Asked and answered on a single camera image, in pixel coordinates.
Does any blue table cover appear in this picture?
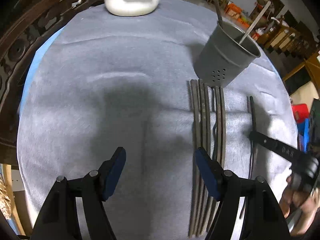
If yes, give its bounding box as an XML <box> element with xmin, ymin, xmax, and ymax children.
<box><xmin>18</xmin><ymin>27</ymin><xmax>64</xmax><ymax>115</ymax></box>

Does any grey towel cloth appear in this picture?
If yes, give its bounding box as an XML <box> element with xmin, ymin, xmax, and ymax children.
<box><xmin>16</xmin><ymin>0</ymin><xmax>299</xmax><ymax>240</ymax></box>

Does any red plastic stool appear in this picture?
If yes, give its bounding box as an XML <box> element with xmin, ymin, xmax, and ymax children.
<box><xmin>291</xmin><ymin>103</ymin><xmax>309</xmax><ymax>124</ymax></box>

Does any dark chopstick lying apart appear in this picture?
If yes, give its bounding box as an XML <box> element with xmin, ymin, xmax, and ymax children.
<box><xmin>239</xmin><ymin>96</ymin><xmax>257</xmax><ymax>219</ymax></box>

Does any white ceramic pot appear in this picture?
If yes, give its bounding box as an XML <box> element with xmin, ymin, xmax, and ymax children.
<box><xmin>99</xmin><ymin>0</ymin><xmax>168</xmax><ymax>17</ymax></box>

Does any dark metal chopstick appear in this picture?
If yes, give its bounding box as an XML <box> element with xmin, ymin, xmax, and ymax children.
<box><xmin>236</xmin><ymin>0</ymin><xmax>271</xmax><ymax>44</ymax></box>
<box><xmin>213</xmin><ymin>0</ymin><xmax>223</xmax><ymax>28</ymax></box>

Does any person's right hand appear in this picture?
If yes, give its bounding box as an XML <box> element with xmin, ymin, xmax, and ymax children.
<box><xmin>279</xmin><ymin>176</ymin><xmax>319</xmax><ymax>239</ymax></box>

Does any carved dark wooden bench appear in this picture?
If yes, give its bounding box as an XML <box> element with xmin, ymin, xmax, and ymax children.
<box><xmin>1</xmin><ymin>0</ymin><xmax>103</xmax><ymax>165</ymax></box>

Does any grey perforated utensil cup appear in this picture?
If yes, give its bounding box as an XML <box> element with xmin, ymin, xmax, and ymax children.
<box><xmin>193</xmin><ymin>21</ymin><xmax>261</xmax><ymax>88</ymax></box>

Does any orange cardboard box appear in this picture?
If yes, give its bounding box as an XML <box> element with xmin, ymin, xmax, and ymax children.
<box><xmin>225</xmin><ymin>3</ymin><xmax>242</xmax><ymax>20</ymax></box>

